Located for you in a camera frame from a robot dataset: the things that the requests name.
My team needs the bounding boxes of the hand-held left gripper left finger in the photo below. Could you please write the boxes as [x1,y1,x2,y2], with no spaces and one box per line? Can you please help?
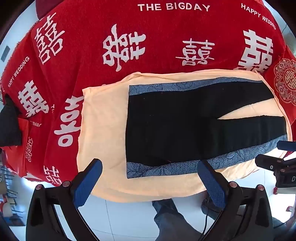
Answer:
[25,158,103,241]

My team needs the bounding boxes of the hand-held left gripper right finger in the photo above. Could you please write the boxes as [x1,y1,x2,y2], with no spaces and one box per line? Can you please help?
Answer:
[198,159,275,241]

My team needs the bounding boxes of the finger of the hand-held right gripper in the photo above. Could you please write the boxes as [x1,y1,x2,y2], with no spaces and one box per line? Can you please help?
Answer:
[277,140,296,151]
[255,155,296,169]

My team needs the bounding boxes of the black pants with blue trim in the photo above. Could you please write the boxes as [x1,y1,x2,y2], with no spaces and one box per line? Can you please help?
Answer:
[125,77,288,179]

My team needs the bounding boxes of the dark shoe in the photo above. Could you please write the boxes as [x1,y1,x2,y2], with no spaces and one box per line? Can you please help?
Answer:
[201,192,222,214]

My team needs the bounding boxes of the person's grey trouser legs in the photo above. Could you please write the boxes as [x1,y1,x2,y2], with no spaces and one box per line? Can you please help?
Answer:
[151,198,208,241]

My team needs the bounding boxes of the peach towel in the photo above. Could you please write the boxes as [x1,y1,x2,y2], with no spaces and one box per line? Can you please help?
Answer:
[76,70,293,204]

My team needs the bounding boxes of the red cushion with gold pattern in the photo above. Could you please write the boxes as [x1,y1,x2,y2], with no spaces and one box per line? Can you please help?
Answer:
[264,46,296,121]

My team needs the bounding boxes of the red shiny bag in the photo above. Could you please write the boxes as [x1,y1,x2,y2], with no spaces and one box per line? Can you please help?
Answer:
[0,118,30,176]

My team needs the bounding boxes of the dark metal rack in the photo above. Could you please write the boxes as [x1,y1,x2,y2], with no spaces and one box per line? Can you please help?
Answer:
[0,162,23,225]

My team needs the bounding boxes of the black cloth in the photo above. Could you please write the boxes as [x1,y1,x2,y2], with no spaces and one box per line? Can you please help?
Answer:
[0,95,22,147]

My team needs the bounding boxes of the red printed blanket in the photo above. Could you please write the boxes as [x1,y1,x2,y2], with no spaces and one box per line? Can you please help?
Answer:
[0,0,296,188]

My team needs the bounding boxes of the maroon cloth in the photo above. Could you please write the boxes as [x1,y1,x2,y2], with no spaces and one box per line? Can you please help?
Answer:
[35,0,60,19]

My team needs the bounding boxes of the black cable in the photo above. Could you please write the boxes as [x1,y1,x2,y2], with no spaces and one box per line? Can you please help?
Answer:
[200,213,208,240]

